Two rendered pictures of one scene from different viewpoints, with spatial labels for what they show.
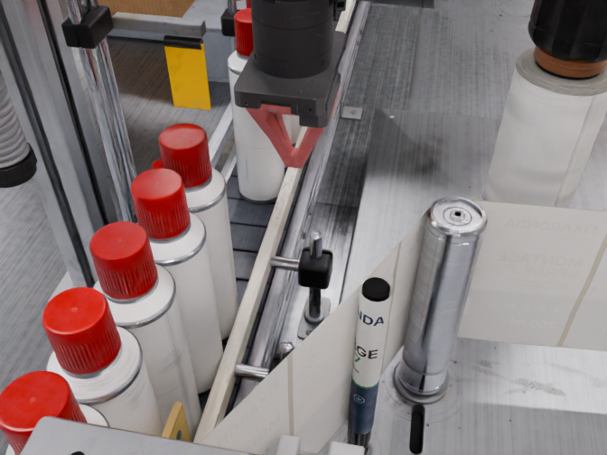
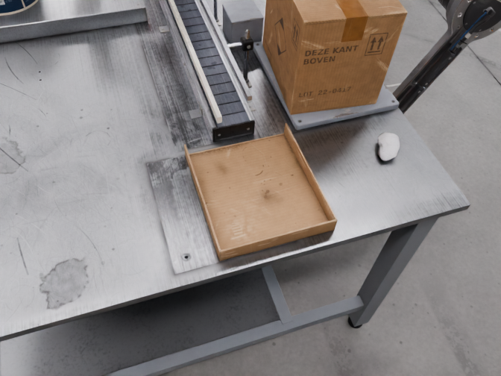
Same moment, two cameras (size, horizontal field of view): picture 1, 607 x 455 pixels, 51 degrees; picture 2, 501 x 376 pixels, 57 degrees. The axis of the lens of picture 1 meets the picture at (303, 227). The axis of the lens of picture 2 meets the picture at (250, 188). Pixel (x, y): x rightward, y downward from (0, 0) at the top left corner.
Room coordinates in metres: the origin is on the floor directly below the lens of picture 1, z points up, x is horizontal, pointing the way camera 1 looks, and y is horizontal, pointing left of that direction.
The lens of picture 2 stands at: (1.97, -0.48, 1.68)
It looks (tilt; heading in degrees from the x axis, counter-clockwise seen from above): 53 degrees down; 147
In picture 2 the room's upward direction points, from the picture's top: 4 degrees clockwise
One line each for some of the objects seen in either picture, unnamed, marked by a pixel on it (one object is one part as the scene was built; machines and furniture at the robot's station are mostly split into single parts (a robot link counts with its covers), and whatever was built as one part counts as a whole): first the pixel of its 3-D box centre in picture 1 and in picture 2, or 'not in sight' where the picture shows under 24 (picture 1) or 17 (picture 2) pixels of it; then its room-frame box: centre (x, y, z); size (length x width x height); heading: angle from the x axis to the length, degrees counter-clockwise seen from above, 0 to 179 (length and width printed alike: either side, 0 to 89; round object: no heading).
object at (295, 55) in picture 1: (292, 35); not in sight; (0.43, 0.01, 1.12); 0.10 x 0.07 x 0.07; 169
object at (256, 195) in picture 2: not in sight; (256, 185); (1.45, -0.13, 0.85); 0.30 x 0.26 x 0.04; 169
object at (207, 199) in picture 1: (199, 242); not in sight; (0.36, 0.08, 0.98); 0.05 x 0.05 x 0.20
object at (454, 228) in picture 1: (436, 309); not in sight; (0.30, -0.10, 0.97); 0.05 x 0.05 x 0.19
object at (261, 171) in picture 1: (257, 111); not in sight; (0.55, 0.05, 0.98); 0.05 x 0.05 x 0.20
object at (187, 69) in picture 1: (188, 74); not in sight; (0.42, 0.09, 1.09); 0.03 x 0.01 x 0.06; 79
